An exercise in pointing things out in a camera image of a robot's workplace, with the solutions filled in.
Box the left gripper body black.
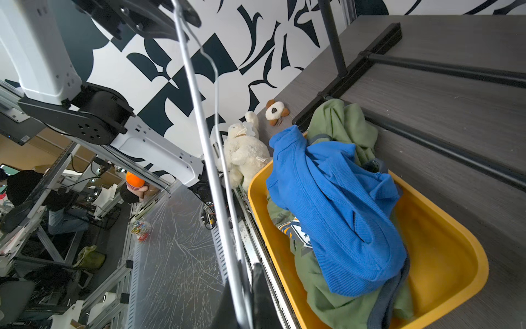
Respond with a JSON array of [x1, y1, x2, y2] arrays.
[[74, 0, 178, 41]]

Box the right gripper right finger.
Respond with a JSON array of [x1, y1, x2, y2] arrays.
[[252, 263, 282, 329]]

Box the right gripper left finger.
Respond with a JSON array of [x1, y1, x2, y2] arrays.
[[209, 281, 239, 329]]

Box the white wire hanger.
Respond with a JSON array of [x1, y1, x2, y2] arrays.
[[173, 1, 252, 328]]

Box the blue tank top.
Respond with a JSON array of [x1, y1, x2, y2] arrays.
[[267, 126, 407, 297]]

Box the dark green printed tank top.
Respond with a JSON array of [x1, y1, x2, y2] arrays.
[[267, 99, 414, 328]]

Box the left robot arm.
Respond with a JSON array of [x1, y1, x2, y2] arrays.
[[1, 1, 212, 202]]

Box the brown white round toy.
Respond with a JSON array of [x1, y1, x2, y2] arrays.
[[265, 100, 290, 126]]

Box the white plush dog toy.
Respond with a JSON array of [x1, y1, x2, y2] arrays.
[[216, 111, 271, 191]]

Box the clutter items beyond table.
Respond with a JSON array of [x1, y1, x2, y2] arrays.
[[119, 171, 151, 243]]

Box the yellow plastic tray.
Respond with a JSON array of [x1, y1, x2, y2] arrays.
[[247, 164, 488, 328]]

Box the person in dark clothes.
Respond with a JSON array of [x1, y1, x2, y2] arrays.
[[1, 169, 89, 235]]

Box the black clothes rack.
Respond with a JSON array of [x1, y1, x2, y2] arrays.
[[293, 1, 525, 191]]

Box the left electronics board with wires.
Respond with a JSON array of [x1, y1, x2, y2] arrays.
[[201, 202, 217, 230]]

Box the metal workbench frame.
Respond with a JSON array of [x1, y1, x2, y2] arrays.
[[0, 141, 136, 329]]

